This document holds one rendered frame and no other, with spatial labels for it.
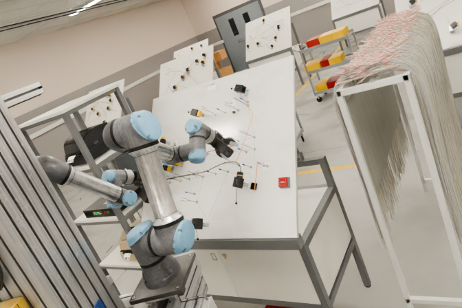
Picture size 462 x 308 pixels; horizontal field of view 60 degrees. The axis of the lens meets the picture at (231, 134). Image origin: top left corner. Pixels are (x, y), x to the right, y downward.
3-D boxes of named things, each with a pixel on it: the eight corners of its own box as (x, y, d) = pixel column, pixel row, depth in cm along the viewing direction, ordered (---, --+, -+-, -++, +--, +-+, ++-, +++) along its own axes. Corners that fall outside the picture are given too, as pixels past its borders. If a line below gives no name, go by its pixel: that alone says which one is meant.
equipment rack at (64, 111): (185, 339, 290) (61, 110, 240) (132, 329, 325) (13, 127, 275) (220, 289, 328) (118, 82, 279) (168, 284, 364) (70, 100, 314)
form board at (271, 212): (141, 240, 268) (139, 239, 266) (155, 100, 299) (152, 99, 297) (298, 237, 199) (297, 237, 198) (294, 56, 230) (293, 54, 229)
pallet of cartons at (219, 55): (220, 88, 1281) (207, 58, 1253) (201, 93, 1325) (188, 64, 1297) (236, 76, 1377) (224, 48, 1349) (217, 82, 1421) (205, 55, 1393)
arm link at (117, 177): (100, 186, 202) (100, 169, 203) (119, 185, 210) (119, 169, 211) (108, 186, 197) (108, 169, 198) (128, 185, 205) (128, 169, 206)
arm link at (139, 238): (148, 247, 163) (133, 219, 159) (174, 243, 157) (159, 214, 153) (132, 267, 152) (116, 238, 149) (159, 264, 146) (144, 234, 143)
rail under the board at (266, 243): (300, 250, 199) (296, 239, 197) (143, 249, 267) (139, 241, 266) (304, 243, 203) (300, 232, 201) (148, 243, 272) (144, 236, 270)
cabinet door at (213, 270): (238, 297, 247) (214, 245, 236) (175, 291, 279) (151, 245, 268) (240, 295, 248) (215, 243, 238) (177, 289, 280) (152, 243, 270)
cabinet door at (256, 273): (320, 305, 214) (295, 246, 204) (238, 298, 246) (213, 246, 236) (322, 302, 216) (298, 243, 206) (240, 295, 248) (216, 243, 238)
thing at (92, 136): (89, 163, 259) (75, 137, 254) (69, 168, 272) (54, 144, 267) (120, 143, 283) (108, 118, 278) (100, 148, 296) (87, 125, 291)
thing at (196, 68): (232, 152, 638) (190, 56, 593) (177, 163, 702) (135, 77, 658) (249, 133, 695) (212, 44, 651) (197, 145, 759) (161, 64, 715)
